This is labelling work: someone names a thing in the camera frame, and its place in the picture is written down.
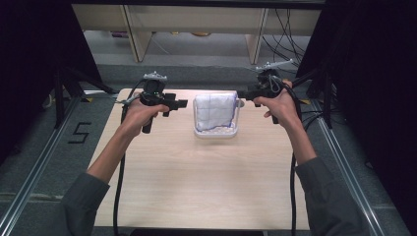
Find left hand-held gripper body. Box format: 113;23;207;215
139;71;178;135

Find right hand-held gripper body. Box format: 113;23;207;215
246;58;295;126

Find white cloth with purple edge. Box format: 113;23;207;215
195;91;238;133

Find clear plastic container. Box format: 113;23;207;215
192;92;241;140

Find person's left hand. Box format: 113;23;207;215
120;96;170;142

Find person's right hand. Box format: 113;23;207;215
253;79;305;133

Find black metal stand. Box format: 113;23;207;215
290;67;334;130
52;64;120;130

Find black curtain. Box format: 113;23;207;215
294;0;417;234
0;0;104;165

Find bundle of black cables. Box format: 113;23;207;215
261;8;313;74

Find light wooden desk frame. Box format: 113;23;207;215
71;3;323;66

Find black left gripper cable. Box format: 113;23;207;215
112;78;146;236

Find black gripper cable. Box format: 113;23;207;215
112;78;146;236
276;78;304;236

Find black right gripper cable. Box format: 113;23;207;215
276;78;304;236

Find aluminium floor rail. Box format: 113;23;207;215
309;97;388;236
0;95;85;236

